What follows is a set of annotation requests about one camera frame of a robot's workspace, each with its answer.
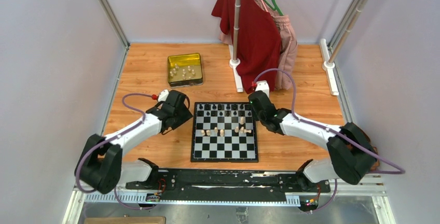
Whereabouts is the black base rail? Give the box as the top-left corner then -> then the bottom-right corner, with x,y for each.
126,169 -> 331,206

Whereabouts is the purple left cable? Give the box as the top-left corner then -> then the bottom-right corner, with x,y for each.
75,93 -> 159,211

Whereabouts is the white right rack foot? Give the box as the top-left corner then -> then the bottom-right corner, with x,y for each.
319,38 -> 339,96

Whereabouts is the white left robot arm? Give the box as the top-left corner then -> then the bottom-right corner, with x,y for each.
74,90 -> 193,194

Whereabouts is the red t-shirt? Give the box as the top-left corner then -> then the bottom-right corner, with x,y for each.
212,0 -> 281,93

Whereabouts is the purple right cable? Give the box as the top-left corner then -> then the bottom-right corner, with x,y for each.
252,68 -> 406,213

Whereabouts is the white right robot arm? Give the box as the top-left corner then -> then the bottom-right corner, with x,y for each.
248,91 -> 377,192

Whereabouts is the purple cable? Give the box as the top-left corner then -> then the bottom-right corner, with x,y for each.
252,68 -> 406,213
75,93 -> 159,211

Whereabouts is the yellow metal tin box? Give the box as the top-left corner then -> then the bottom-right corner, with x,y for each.
167,53 -> 203,88

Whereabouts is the black white chess board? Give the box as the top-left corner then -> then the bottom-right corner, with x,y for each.
190,102 -> 258,162

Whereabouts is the pink garment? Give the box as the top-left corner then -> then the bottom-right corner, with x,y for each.
219,0 -> 298,90

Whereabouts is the white clothes rack stand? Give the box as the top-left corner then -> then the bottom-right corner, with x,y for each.
229,0 -> 244,93

